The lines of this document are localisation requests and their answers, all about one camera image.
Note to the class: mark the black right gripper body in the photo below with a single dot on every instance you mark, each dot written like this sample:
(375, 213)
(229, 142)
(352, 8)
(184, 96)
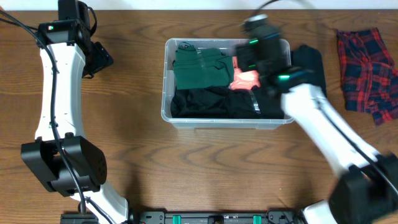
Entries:
(249, 56)

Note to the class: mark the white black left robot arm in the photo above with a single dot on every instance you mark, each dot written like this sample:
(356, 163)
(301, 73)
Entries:
(61, 157)

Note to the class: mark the large black garment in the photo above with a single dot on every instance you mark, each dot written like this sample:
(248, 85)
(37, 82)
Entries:
(214, 102)

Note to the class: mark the small black cloth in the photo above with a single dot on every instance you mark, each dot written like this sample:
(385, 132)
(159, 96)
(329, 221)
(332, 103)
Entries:
(311, 59)

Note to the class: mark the green banded cloth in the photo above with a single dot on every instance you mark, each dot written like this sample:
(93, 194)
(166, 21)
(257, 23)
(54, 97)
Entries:
(201, 68)

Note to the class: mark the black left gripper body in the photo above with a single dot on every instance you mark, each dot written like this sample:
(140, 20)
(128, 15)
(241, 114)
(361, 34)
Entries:
(101, 59)

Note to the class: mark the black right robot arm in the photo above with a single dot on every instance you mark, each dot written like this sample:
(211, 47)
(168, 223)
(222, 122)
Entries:
(367, 181)

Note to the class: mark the clear plastic storage bin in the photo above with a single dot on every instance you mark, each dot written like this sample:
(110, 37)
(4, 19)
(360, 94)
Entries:
(226, 46)

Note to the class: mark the salmon pink garment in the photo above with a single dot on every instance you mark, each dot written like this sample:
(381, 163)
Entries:
(244, 80)

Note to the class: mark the red plaid cloth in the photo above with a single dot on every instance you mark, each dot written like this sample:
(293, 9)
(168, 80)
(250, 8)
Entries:
(368, 74)

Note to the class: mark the black mounting rail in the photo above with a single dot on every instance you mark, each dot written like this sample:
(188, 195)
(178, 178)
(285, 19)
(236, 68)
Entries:
(268, 217)

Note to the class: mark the black banded cloth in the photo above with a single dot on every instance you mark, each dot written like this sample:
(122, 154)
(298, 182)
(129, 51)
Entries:
(254, 104)

